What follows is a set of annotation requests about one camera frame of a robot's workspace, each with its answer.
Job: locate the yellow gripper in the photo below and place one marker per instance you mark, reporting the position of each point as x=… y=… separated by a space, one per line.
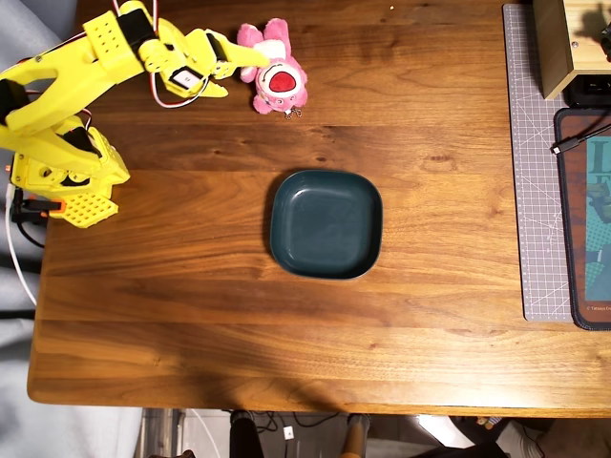
x=224 y=56

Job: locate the pink strawberry bear plush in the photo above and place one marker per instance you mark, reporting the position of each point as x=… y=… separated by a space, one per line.
x=281 y=81

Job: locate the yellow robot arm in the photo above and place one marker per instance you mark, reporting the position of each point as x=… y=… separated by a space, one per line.
x=71 y=57

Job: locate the dark green bowl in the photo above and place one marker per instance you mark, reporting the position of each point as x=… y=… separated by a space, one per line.
x=324 y=224

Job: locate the black orange table clamp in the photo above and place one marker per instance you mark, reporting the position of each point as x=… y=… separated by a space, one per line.
x=33 y=206

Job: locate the light wooden box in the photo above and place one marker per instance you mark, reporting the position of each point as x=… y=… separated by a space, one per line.
x=554 y=47

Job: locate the grey cutting mat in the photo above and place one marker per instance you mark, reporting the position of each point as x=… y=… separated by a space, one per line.
x=534 y=191

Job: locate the black device under box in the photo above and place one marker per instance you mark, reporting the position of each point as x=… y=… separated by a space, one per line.
x=592 y=90

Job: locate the white plug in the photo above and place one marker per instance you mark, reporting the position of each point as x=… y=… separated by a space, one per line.
x=288 y=432

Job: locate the black pole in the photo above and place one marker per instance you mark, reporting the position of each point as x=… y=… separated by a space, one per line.
x=246 y=439

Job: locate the printed mouse pad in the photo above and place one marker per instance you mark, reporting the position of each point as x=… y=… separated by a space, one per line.
x=573 y=214

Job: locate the wooden table leg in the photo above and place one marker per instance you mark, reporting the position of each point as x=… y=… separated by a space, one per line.
x=355 y=439

